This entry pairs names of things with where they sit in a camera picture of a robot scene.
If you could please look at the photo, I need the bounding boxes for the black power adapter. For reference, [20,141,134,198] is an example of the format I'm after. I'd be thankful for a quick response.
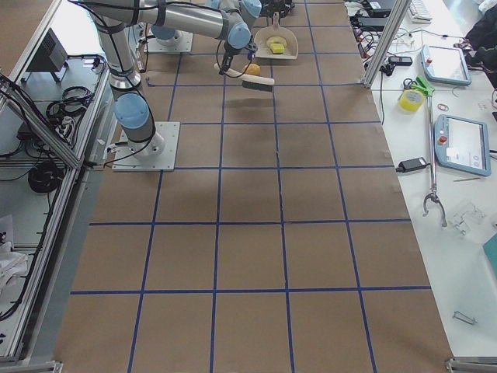
[395,157,430,173]

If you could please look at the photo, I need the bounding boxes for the beige hand brush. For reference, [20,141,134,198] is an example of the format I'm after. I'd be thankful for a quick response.
[214,63,275,92]

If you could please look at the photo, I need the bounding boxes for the near teach pendant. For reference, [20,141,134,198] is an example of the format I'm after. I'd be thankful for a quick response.
[433,115,492,177]

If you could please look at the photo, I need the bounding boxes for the yellow tape roll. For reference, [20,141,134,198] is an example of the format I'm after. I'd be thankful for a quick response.
[398,89,425,113]

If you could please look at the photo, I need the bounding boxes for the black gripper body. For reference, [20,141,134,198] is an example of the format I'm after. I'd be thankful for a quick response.
[260,0,294,18]
[221,41,242,68]

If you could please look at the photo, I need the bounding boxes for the aluminium frame post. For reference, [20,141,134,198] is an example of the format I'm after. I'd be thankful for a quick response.
[363,0,410,89]

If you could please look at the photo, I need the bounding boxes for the far teach pendant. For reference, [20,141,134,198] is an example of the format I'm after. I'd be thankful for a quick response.
[420,44,472,86]

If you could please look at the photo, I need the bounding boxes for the teach pendant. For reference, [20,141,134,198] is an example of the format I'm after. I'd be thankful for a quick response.
[420,44,472,86]
[433,115,492,177]

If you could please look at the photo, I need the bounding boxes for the beige plastic dustpan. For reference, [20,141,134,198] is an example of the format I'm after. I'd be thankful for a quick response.
[254,12,298,60]

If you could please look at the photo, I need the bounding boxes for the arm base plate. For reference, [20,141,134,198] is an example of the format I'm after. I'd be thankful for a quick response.
[112,121,180,172]
[144,30,193,54]

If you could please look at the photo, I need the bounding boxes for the yellow sponge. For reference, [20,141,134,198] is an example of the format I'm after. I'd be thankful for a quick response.
[269,44,286,55]

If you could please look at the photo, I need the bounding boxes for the toy potato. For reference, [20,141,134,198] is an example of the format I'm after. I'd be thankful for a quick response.
[243,63,261,76]

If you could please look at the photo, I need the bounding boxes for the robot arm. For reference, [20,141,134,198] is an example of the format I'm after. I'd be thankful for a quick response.
[204,0,294,19]
[75,1,262,161]

